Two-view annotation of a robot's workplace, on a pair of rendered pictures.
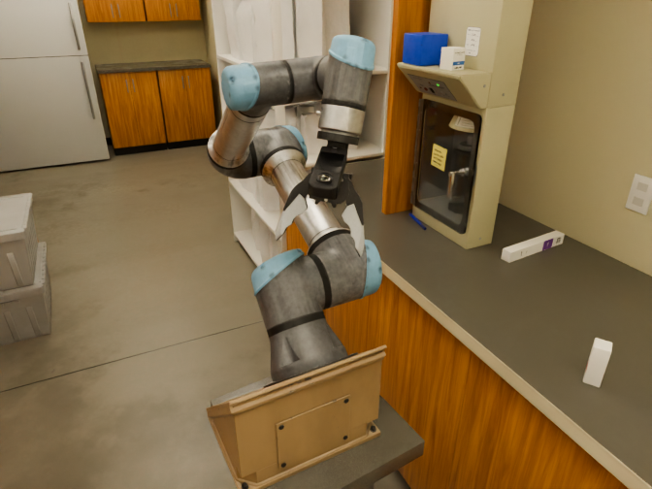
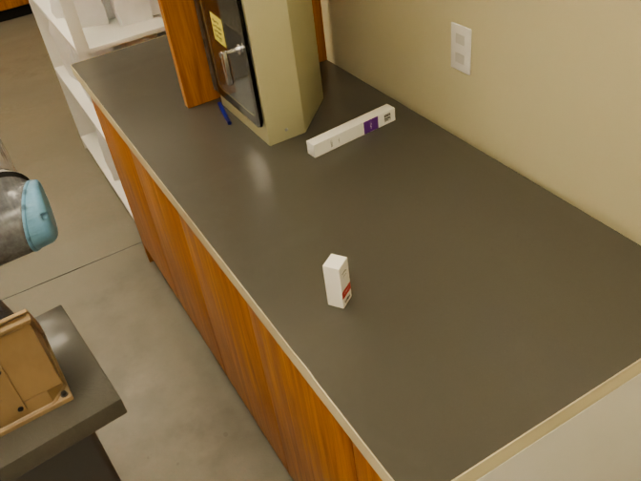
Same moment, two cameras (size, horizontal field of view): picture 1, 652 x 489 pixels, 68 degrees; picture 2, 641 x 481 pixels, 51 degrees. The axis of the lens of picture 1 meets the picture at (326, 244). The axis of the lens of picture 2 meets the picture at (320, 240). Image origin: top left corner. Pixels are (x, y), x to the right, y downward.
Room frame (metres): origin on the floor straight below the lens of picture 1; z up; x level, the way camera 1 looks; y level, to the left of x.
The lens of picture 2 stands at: (-0.12, -0.58, 1.84)
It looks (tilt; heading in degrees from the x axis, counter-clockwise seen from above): 38 degrees down; 0
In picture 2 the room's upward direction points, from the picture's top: 8 degrees counter-clockwise
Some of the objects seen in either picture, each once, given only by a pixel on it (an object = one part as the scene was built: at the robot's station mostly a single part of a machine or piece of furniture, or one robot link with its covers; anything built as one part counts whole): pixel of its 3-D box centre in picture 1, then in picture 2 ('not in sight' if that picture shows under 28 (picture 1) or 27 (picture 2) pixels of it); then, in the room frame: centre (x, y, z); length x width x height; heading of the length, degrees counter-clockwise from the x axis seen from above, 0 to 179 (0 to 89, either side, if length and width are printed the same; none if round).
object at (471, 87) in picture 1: (439, 83); not in sight; (1.58, -0.35, 1.46); 0.32 x 0.11 x 0.10; 26
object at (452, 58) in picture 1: (452, 58); not in sight; (1.53, -0.37, 1.54); 0.05 x 0.05 x 0.06; 34
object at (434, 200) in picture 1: (442, 165); (224, 40); (1.60, -0.40, 1.19); 0.30 x 0.01 x 0.40; 25
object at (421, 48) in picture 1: (424, 48); not in sight; (1.66, -0.31, 1.56); 0.10 x 0.10 x 0.09; 26
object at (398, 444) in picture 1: (312, 426); (9, 399); (0.72, 0.03, 0.92); 0.32 x 0.32 x 0.04; 31
